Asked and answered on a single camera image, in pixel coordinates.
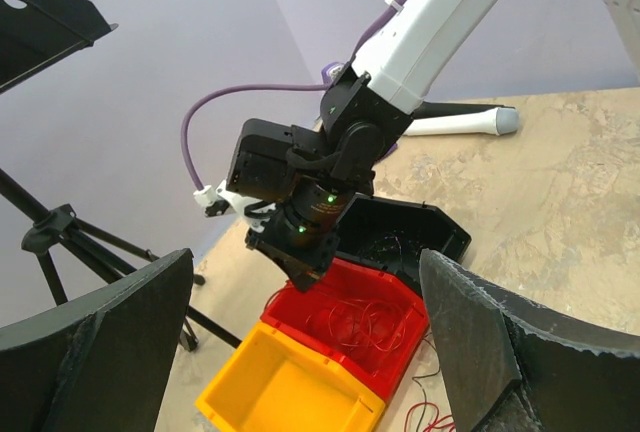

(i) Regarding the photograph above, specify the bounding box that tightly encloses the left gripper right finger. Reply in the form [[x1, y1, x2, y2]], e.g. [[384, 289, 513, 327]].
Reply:
[[420, 250, 639, 431]]

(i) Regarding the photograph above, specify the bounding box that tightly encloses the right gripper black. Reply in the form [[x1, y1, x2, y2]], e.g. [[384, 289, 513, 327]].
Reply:
[[245, 211, 339, 293]]

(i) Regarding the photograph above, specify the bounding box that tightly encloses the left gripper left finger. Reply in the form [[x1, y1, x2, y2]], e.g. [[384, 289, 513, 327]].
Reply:
[[1, 249, 193, 431]]

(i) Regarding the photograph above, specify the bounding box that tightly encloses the red plastic bin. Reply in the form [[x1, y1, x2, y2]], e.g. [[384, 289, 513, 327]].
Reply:
[[261, 259, 429, 402]]

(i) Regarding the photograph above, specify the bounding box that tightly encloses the black cable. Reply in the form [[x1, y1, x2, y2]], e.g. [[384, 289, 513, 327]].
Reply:
[[359, 231, 416, 263]]

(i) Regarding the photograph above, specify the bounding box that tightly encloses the black plastic bin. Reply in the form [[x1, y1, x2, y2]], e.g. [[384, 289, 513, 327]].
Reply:
[[336, 195, 472, 295]]

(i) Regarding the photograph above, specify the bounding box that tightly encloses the yellow plastic bin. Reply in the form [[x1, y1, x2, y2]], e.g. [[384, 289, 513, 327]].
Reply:
[[195, 322, 386, 432]]

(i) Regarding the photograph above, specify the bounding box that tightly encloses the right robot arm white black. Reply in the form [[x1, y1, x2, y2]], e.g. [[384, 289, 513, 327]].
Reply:
[[226, 0, 498, 291]]

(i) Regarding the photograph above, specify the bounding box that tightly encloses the black music stand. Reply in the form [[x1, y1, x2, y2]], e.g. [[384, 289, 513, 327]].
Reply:
[[0, 0, 244, 353]]

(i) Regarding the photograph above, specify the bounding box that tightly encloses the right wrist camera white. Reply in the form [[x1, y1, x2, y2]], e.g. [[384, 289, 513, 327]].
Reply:
[[193, 180, 276, 232]]

